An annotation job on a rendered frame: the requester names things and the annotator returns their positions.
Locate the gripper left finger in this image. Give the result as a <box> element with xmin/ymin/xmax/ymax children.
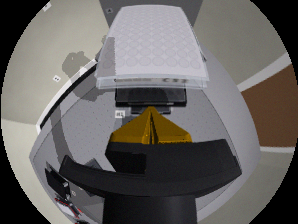
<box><xmin>108</xmin><ymin>106</ymin><xmax>151</xmax><ymax>144</ymax></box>

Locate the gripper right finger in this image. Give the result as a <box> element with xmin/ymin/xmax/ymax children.
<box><xmin>151</xmin><ymin>106</ymin><xmax>193</xmax><ymax>144</ymax></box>

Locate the grey perforated base plate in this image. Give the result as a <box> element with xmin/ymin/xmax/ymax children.
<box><xmin>33</xmin><ymin>86</ymin><xmax>242</xmax><ymax>224</ymax></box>

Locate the dark grey shelf rack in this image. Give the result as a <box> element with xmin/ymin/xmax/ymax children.
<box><xmin>99</xmin><ymin>0</ymin><xmax>203</xmax><ymax>29</ymax></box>

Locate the white microplate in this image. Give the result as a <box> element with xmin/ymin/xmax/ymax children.
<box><xmin>57</xmin><ymin>202</ymin><xmax>76</xmax><ymax>217</ymax></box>

